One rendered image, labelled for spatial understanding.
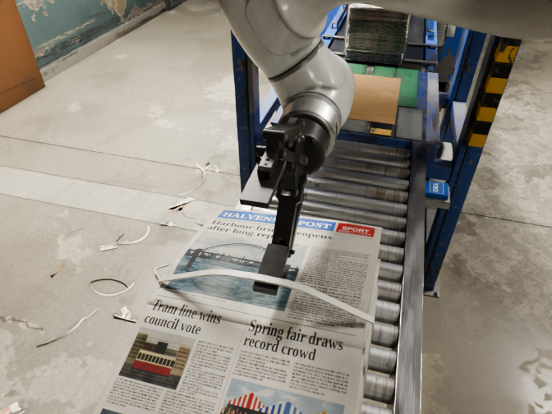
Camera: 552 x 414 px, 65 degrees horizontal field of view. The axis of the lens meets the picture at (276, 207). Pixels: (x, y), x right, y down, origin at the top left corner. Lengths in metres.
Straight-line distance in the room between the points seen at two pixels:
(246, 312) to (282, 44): 0.36
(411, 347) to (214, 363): 0.57
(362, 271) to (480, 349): 1.52
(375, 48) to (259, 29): 1.73
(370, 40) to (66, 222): 1.92
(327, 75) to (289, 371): 0.41
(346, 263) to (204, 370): 0.24
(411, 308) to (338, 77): 0.60
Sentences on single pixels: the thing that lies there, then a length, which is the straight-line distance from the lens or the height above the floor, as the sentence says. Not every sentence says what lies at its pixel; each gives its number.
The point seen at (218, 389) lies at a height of 1.16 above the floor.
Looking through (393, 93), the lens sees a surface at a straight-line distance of 2.03.
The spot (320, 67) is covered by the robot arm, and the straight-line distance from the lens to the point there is 0.66.
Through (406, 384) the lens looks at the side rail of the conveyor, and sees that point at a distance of 0.96.
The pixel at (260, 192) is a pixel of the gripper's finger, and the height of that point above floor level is 1.36.
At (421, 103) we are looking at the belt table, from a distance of 1.99.
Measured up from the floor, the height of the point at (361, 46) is 0.87.
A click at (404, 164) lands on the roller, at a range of 1.55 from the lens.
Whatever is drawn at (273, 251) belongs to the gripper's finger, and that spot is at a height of 1.22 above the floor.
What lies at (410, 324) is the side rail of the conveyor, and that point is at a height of 0.80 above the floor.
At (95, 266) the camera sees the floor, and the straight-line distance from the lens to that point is 2.38.
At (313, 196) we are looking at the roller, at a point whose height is 0.79.
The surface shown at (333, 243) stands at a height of 1.16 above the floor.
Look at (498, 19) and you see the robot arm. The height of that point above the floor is 1.48.
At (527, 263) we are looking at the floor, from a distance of 2.56.
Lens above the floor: 1.62
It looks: 39 degrees down
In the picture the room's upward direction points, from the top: straight up
